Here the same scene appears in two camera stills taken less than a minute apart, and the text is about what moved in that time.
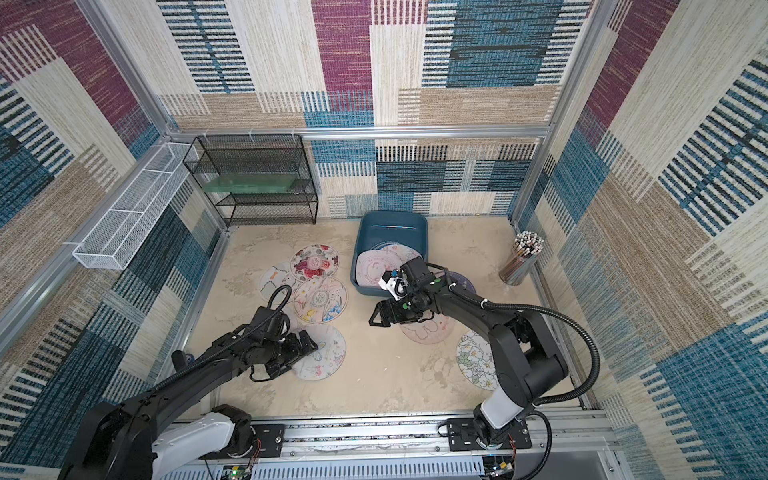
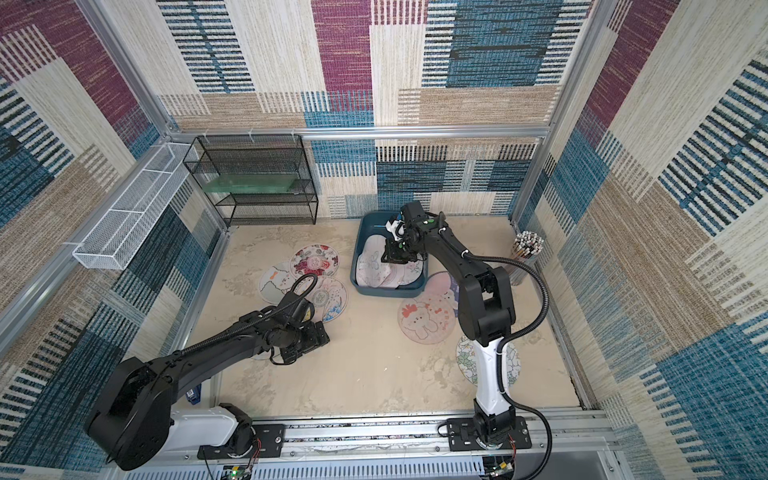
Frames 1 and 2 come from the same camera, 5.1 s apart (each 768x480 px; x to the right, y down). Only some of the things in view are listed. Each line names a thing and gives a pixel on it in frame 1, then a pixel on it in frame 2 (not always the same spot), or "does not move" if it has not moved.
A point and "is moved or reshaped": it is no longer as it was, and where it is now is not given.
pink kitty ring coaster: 371,266 is moved or reshaped
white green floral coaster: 476,359 does not move
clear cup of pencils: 521,258 does not move
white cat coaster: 275,276 does not move
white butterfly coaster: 326,362 -> 371,270
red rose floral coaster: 314,262 does not move
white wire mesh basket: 109,243 does not move
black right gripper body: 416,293 -> 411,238
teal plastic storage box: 378,228 does not move
